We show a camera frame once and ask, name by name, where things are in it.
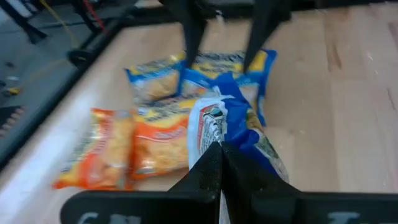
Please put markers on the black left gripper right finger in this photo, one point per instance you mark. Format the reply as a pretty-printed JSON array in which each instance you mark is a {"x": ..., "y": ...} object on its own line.
[{"x": 264, "y": 205}]

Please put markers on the triangular hazard-striped black platform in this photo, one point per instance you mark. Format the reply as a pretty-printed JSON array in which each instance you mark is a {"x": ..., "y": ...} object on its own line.
[{"x": 9, "y": 119}]

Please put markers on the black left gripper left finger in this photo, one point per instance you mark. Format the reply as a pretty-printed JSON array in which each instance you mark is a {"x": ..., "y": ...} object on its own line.
[{"x": 186, "y": 205}]

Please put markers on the black metal desk leg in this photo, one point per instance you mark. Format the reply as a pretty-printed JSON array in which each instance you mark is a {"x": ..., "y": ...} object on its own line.
[{"x": 28, "y": 28}]

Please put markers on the blue Maruchan noodle packet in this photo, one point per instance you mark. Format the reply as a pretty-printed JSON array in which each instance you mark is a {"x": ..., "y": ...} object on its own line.
[
  {"x": 217, "y": 67},
  {"x": 155, "y": 84},
  {"x": 239, "y": 124}
]

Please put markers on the red floor stand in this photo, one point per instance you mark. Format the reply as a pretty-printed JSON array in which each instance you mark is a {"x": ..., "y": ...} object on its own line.
[{"x": 93, "y": 15}]

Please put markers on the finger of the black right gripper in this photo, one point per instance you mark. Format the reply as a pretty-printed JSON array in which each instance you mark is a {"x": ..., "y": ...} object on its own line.
[
  {"x": 267, "y": 18},
  {"x": 192, "y": 25}
]

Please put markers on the orange Maruchan noodle packet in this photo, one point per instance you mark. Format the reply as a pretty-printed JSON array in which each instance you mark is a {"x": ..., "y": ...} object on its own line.
[
  {"x": 158, "y": 149},
  {"x": 99, "y": 149}
]

